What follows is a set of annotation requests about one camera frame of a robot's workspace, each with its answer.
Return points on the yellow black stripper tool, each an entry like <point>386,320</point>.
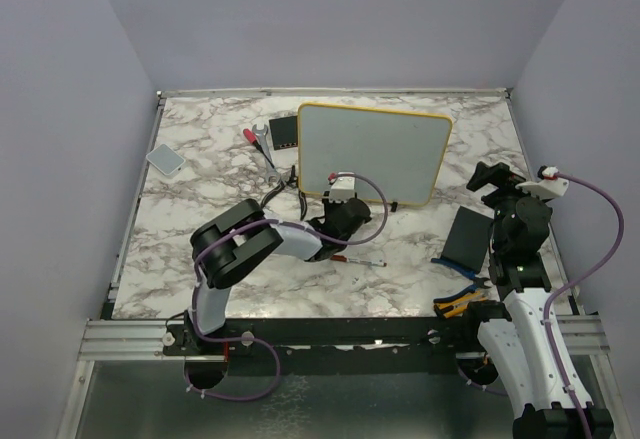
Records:
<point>446,308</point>

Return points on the blue handled cutters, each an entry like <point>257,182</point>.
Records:
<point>477,281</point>

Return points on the black flat box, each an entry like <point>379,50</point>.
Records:
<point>467,243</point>

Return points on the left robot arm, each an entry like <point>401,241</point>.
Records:
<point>228,248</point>

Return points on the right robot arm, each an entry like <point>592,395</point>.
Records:
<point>520,331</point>

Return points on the white square device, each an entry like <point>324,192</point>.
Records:
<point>165,160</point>

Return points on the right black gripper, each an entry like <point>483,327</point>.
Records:
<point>499,174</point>

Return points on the black base frame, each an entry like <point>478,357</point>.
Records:
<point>338,346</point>

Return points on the red handled screwdriver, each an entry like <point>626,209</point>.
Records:
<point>253,140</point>

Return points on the black handled pliers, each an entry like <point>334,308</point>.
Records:
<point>290,182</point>

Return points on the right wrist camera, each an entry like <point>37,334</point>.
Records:
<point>549,186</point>

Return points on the yellow framed whiteboard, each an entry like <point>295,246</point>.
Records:
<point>400,151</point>

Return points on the black network switch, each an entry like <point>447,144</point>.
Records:
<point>284,132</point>

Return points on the white marker pen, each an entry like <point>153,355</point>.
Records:
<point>358,261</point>

